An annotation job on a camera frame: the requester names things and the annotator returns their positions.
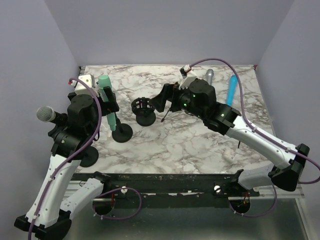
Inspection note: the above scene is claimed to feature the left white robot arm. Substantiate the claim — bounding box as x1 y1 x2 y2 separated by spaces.
14 87 111 240

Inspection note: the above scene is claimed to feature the black round-base clip stand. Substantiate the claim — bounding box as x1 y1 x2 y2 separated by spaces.
111 118 133 143

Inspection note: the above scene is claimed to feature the black round-base shock mount stand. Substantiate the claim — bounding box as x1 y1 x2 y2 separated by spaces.
131 97 156 127

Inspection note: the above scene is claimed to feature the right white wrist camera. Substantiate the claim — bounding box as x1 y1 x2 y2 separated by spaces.
178 64 197 90

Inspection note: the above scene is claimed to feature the black round-base mic stand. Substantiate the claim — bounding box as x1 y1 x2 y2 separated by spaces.
80 146 99 168

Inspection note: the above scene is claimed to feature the black tripod shock mount stand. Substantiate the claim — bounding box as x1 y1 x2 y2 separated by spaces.
161 107 172 123

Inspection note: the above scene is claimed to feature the blue microphone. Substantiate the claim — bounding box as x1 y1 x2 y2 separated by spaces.
225 75 238 106

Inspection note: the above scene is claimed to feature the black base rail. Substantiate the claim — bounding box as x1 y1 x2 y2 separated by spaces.
71 172 259 209

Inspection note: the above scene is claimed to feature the black microphone silver grille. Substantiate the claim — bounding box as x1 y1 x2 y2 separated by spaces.
36 106 68 125

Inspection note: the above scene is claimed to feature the grey microphone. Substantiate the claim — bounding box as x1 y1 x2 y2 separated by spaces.
205 68 214 86

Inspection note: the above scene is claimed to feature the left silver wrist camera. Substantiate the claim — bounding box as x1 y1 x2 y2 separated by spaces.
68 74 97 96

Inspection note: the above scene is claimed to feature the teal microphone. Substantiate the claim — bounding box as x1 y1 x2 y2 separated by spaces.
98 75 116 131

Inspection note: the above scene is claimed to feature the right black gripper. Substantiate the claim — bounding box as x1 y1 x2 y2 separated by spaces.
149 81 206 120

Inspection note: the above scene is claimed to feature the small white plastic piece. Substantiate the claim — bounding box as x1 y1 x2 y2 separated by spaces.
222 149 235 164

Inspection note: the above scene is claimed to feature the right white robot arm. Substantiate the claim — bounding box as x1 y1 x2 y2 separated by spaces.
149 79 310 196

